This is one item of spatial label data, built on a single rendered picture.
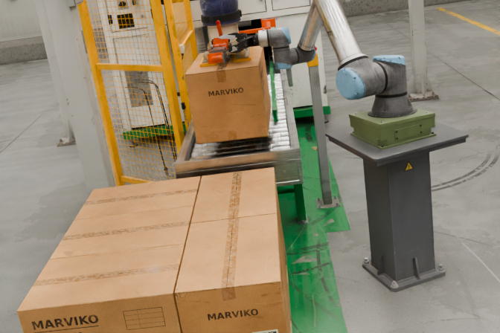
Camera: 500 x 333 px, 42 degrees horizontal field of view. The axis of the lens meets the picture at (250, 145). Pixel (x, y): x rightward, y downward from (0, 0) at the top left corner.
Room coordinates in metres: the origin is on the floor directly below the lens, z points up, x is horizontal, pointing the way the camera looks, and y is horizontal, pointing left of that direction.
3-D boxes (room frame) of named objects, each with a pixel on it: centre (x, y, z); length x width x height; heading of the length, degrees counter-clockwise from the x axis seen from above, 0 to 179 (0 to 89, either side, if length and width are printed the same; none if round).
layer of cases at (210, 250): (2.73, 0.42, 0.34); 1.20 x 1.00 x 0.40; 177
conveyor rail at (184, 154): (4.58, 0.34, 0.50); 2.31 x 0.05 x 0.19; 177
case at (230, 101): (3.73, 0.06, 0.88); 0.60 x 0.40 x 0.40; 174
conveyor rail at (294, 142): (4.54, -0.31, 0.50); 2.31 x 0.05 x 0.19; 177
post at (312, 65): (3.94, -0.45, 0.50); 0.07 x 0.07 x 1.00; 87
